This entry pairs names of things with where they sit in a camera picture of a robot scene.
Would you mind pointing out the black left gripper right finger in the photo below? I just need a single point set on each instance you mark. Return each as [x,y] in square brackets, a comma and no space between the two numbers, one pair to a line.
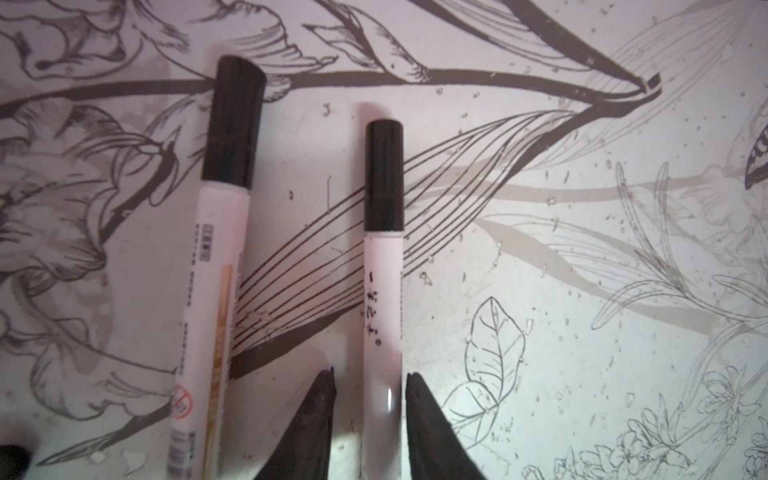
[434,450]

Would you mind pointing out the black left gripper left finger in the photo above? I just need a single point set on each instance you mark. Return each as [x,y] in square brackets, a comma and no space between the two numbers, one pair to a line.
[304,450]

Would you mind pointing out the white marker pen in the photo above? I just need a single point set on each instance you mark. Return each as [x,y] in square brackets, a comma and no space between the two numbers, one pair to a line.
[382,355]
[198,397]

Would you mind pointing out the black pen cap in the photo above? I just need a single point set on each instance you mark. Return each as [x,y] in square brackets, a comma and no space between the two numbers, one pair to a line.
[14,462]
[234,122]
[384,176]

